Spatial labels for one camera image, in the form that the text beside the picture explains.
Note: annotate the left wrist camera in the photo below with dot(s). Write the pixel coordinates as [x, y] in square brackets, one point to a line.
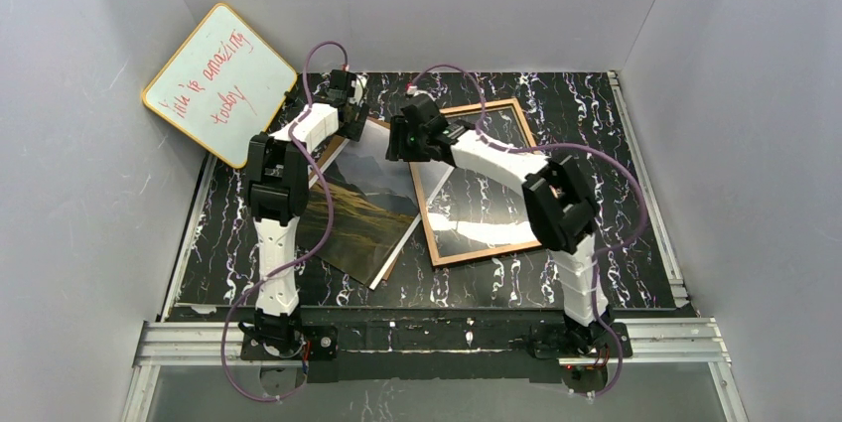
[358, 87]

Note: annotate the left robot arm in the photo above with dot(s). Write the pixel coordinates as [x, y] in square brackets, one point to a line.
[278, 174]

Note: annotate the brown backing board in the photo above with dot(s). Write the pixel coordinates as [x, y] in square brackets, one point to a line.
[365, 238]

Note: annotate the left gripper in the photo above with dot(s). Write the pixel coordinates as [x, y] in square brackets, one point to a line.
[355, 119]

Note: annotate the wooden picture frame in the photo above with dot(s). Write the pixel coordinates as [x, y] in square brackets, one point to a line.
[506, 122]

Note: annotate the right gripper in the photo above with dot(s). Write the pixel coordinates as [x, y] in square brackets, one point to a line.
[400, 142]

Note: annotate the clear acrylic sheet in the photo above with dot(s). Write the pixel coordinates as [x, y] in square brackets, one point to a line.
[467, 212]

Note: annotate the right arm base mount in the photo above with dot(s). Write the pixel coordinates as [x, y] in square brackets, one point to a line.
[547, 341]

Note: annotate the aluminium rail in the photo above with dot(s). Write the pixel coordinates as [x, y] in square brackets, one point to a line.
[420, 345]

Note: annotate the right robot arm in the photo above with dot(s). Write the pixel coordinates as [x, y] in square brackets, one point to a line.
[560, 205]

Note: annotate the landscape photo print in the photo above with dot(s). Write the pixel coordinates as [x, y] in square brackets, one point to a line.
[404, 206]

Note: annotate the white board yellow rim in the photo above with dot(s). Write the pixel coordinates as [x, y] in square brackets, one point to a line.
[223, 85]

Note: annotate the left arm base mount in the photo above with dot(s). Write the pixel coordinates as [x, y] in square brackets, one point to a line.
[312, 343]

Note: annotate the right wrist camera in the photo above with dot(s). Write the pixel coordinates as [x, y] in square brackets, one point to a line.
[418, 97]

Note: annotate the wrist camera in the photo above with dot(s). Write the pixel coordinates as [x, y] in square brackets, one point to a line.
[358, 87]
[418, 97]

